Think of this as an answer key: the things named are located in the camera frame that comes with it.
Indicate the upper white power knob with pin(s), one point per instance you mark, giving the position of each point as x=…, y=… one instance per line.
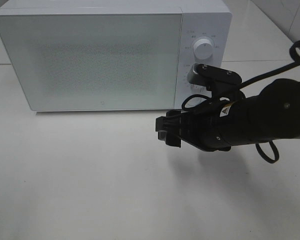
x=203, y=48

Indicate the white microwave door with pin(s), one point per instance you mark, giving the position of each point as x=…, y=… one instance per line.
x=94, y=62

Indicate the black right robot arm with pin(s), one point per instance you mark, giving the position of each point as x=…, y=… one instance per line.
x=273, y=114

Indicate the white microwave oven body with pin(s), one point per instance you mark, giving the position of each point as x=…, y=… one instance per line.
x=199, y=18

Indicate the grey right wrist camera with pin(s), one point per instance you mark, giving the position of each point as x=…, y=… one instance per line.
x=213, y=74

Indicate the white timer knob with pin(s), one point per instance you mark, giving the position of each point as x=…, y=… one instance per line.
x=195, y=79

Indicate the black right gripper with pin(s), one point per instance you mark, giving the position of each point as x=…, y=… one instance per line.
x=201, y=125

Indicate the round white door button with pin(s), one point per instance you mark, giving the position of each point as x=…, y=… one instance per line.
x=194, y=100

